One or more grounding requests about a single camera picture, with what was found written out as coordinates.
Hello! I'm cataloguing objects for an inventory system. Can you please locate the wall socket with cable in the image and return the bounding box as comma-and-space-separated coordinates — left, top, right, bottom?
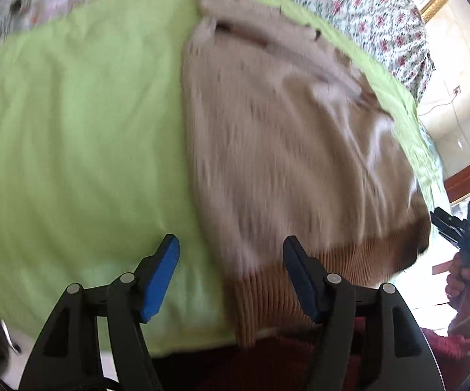
418, 83, 464, 117

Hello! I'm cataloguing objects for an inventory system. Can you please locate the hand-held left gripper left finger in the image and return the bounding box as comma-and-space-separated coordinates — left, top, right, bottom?
18, 234, 181, 391

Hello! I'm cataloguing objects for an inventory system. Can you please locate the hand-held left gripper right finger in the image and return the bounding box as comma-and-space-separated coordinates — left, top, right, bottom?
283, 235, 448, 391

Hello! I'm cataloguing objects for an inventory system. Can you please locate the person's right hand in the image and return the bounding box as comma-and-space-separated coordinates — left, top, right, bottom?
446, 250, 470, 306

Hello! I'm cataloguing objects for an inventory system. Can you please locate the reddish wooden furniture edge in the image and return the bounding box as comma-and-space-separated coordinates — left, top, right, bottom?
443, 157, 470, 205

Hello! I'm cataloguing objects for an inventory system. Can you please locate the light green blanket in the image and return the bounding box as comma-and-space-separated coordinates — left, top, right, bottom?
0, 0, 448, 356

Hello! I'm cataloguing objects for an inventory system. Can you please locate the person's red clothing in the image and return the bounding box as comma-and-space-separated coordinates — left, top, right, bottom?
154, 322, 470, 391

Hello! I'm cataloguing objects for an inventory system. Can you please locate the red floral bed sheet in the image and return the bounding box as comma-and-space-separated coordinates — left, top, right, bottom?
235, 0, 435, 102

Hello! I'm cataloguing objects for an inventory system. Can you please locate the beige knit sweater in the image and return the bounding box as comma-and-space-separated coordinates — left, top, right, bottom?
181, 0, 432, 347

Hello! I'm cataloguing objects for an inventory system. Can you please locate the person's right forearm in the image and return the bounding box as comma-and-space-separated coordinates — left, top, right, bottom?
449, 298, 470, 340

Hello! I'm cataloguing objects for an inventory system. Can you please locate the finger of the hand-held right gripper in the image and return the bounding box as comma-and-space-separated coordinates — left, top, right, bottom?
430, 208, 466, 242

